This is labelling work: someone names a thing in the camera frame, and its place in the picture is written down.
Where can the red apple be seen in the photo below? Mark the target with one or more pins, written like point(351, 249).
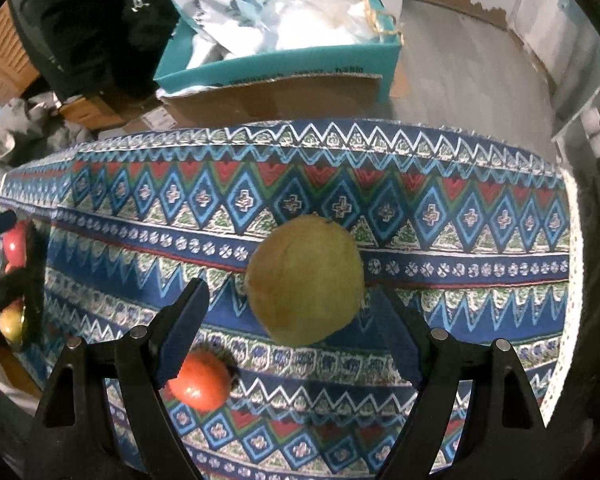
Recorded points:
point(15, 247)

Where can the green-red apple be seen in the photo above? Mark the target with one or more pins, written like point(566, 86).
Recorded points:
point(11, 324)

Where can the wooden cabinet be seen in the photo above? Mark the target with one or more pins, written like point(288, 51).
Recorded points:
point(5, 55)

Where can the grey hoodie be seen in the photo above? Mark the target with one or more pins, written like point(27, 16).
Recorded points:
point(25, 130)

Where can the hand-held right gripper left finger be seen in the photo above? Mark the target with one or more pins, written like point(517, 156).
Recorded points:
point(182, 330)

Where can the white shelf unit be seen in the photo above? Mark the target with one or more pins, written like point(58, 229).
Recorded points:
point(587, 125)

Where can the patterned blue tablecloth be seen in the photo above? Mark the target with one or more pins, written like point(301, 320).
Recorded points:
point(430, 240)

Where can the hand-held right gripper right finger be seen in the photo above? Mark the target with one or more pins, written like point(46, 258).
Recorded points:
point(397, 337)

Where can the black bag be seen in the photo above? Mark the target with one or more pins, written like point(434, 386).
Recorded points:
point(80, 25)

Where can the small orange-red tomato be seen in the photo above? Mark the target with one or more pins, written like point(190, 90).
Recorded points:
point(200, 381)

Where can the brown cardboard box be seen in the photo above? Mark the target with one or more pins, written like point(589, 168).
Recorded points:
point(270, 102)

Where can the teal cardboard box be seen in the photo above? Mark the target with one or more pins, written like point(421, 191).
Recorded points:
point(290, 67)

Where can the white plastic bags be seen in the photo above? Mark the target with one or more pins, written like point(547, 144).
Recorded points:
point(260, 5)

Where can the yellow-green pear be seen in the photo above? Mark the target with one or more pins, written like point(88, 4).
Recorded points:
point(305, 280)

